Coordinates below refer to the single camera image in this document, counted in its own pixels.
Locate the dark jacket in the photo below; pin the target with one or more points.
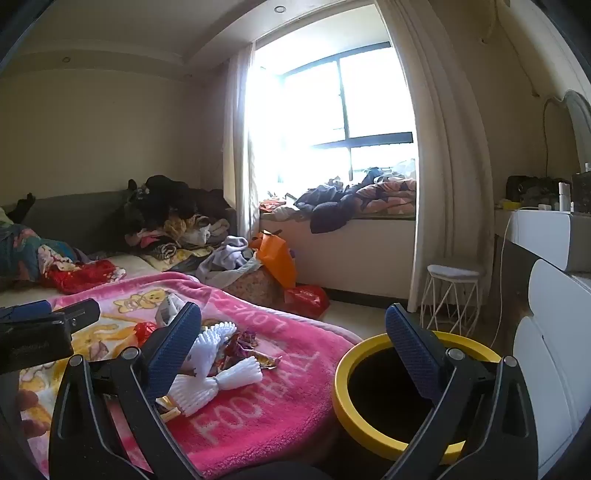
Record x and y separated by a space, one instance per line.
328 205

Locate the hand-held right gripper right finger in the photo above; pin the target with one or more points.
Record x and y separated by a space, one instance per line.
411 350

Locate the red snack wrapper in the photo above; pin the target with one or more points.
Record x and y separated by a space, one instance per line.
144 332

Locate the white bottle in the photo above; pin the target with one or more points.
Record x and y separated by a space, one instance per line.
563 196

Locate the white vanity dresser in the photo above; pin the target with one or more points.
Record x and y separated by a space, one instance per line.
554 300

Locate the person's left hand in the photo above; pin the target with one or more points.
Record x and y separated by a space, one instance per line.
32 410

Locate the floral basket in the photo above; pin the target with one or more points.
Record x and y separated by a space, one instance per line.
256 288

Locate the gold candy wrapper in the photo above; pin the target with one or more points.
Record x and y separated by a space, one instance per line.
167 408
265 360

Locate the small yellow item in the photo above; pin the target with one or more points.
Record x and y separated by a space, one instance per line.
510 204

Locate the red plastic bag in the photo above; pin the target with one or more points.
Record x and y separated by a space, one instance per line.
307 300

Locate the dark cloth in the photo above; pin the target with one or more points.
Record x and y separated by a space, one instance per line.
21 207

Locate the floral quilt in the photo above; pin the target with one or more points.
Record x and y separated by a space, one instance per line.
23 249

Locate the colourful cloth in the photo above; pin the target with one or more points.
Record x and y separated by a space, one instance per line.
277 207

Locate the orange patterned quilt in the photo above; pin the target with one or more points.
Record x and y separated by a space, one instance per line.
392 196

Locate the pink printed blanket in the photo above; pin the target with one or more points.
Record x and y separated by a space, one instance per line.
258 415

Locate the yellow and black patterned blanket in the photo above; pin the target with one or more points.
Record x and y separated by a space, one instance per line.
171 254

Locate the grey upholstered headboard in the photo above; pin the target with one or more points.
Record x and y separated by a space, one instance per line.
83 221

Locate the white foam fruit net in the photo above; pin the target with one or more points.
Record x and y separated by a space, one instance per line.
231 376
207 344

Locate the cream mattress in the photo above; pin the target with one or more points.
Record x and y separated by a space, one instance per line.
134 267

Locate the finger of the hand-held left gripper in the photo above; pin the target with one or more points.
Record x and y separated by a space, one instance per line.
27 308
78 314

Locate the window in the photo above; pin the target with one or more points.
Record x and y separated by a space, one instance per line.
378 92

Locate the pile of light clothes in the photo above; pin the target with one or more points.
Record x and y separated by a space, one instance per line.
194 230

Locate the red printed cloth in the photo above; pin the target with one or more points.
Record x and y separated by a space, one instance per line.
83 277

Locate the black clothing pile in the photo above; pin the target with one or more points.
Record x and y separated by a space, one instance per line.
161 198

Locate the sheer white curtain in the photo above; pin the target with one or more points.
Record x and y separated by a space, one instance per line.
238 138

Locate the grey and white clothes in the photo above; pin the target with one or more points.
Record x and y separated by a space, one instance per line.
228 258

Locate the silver snack packet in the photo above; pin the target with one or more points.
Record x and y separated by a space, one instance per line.
168 309

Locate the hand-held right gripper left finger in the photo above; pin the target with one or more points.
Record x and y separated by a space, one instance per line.
175 344

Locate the purple candy wrapper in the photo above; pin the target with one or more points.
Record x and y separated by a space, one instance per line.
242 341

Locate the cream curtain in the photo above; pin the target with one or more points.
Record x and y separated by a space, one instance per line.
443 184

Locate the yellow-rimmed trash bin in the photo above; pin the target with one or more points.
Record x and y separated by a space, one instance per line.
351 369

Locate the vanity mirror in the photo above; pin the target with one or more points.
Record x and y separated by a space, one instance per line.
579 129

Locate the black bag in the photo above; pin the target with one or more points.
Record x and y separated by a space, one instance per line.
531 187

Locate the orange bag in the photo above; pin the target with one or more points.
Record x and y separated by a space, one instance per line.
274 258

